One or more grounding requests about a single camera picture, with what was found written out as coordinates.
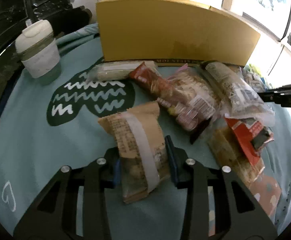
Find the red black snack packet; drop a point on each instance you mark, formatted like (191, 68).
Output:
(251, 135)

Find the white lidded cup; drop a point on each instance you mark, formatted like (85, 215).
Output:
(37, 48)

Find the brown paper snack pack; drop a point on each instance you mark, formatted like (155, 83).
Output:
(141, 147)

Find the pink clear cracker packet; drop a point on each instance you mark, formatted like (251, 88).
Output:
(191, 99)

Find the yellow cardboard box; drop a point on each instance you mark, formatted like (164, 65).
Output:
(172, 30)

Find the red biscuit packet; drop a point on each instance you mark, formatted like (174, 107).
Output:
(158, 87)

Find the clear printed snack bag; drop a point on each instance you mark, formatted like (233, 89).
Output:
(239, 100)

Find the teal patterned cloth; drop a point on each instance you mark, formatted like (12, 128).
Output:
(47, 124)

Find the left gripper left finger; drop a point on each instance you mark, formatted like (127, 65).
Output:
(112, 169)

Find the beige wrapped snack bar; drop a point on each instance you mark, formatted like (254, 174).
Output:
(117, 70)

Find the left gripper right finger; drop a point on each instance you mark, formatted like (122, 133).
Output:
(176, 162)

